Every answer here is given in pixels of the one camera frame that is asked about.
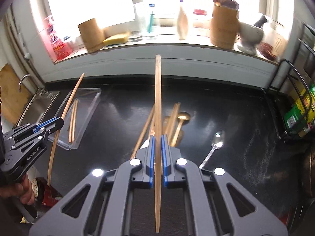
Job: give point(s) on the steel faucet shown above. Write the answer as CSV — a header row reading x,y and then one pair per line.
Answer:
x,y
23,77

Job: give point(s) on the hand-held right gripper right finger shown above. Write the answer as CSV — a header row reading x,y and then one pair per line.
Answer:
x,y
164,162

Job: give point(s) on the green label oil bottle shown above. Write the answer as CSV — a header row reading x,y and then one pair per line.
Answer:
x,y
299,113

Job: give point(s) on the small glass jar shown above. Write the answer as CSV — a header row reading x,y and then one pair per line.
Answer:
x,y
69,44

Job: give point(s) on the dark metal pan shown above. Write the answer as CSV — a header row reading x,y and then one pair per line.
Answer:
x,y
308,189

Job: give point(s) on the small bamboo cup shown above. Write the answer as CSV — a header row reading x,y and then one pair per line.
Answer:
x,y
91,34

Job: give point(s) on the grey stone mortar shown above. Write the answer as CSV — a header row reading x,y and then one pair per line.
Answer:
x,y
248,36

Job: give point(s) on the red patterned box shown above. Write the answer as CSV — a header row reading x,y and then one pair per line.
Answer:
x,y
46,194

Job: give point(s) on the silver metal spoon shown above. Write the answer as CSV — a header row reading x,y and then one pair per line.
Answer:
x,y
218,140

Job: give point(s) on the white bottle purple cap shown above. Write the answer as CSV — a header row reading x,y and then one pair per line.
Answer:
x,y
182,22

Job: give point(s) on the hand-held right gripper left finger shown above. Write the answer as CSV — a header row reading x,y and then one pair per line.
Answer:
x,y
152,162

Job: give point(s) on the red printed pouch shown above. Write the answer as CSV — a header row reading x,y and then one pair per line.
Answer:
x,y
57,46

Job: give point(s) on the amber horn spoon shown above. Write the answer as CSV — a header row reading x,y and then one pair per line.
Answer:
x,y
165,121

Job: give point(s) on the dark maroon wrapper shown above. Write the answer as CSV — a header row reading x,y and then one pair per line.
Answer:
x,y
225,1

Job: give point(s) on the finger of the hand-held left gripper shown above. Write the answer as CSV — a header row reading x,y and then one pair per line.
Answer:
x,y
46,123
55,126

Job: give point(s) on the gold metal spoon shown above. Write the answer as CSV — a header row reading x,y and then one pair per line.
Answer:
x,y
184,118

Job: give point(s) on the clear bottle with teal brush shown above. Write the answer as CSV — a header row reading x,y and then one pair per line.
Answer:
x,y
151,22

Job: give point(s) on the yellow sponge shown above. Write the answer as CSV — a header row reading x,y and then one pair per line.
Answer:
x,y
115,39

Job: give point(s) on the clear jar of dried chili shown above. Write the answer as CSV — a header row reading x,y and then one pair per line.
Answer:
x,y
273,44

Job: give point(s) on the person's left hand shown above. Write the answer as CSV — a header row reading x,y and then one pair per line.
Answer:
x,y
22,194

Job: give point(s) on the wooden cutting board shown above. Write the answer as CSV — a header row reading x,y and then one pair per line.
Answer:
x,y
11,93

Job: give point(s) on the red lid jar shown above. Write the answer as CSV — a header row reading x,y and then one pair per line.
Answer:
x,y
200,17

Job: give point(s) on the large bamboo container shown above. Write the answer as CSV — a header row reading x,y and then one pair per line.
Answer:
x,y
224,27

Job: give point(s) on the clear glass vase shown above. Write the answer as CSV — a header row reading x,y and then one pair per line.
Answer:
x,y
138,24

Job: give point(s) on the steel sink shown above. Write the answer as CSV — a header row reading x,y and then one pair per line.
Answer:
x,y
37,105

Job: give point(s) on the dark stone pestle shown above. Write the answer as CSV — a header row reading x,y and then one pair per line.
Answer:
x,y
261,21

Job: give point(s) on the clear plastic tray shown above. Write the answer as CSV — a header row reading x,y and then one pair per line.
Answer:
x,y
91,103

